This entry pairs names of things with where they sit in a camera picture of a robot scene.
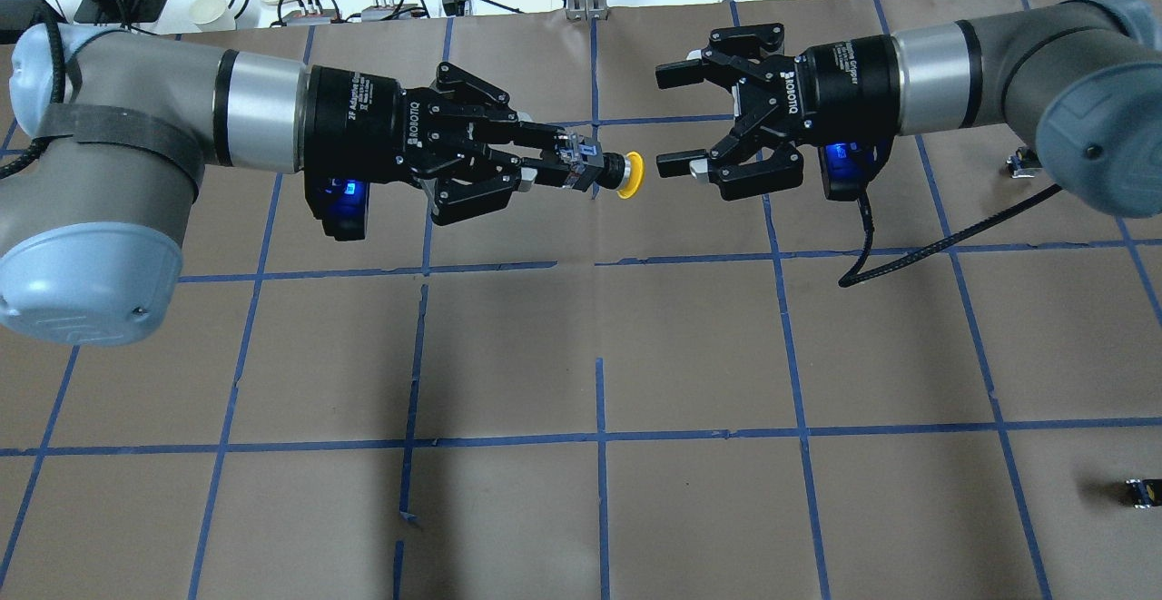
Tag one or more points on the green push button switch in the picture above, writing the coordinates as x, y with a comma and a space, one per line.
1023, 164

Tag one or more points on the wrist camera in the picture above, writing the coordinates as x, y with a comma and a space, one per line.
847, 168
339, 204

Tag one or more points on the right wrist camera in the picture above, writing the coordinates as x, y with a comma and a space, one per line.
847, 168

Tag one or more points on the brown paper table cover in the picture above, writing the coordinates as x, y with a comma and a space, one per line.
579, 397

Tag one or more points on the yellow push button switch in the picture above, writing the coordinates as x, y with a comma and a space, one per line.
588, 164

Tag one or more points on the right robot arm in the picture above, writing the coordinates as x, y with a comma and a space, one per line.
1078, 82

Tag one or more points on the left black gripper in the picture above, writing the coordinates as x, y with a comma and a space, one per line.
356, 126

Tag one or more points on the white paper cup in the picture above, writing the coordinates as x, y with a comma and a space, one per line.
211, 15

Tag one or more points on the black switch contact block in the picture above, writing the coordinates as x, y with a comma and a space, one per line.
1143, 492

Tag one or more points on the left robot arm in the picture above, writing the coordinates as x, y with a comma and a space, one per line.
123, 128

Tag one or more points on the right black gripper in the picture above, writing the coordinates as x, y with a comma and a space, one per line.
842, 83

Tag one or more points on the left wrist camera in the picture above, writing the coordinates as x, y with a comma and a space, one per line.
339, 204

